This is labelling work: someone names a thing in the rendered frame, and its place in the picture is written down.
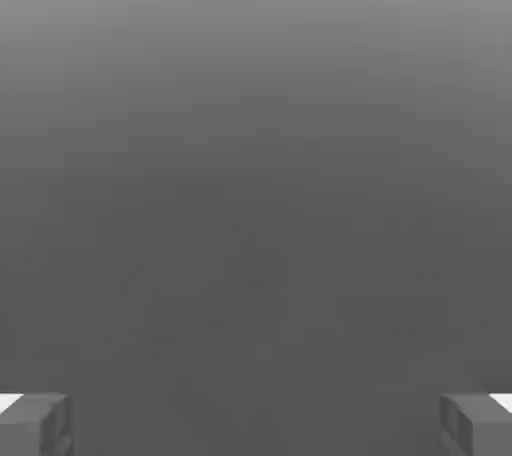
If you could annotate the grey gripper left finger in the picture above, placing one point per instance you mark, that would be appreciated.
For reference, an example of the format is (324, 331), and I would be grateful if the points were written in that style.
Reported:
(32, 424)

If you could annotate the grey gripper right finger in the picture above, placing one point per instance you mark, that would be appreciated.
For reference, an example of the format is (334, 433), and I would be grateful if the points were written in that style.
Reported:
(480, 424)

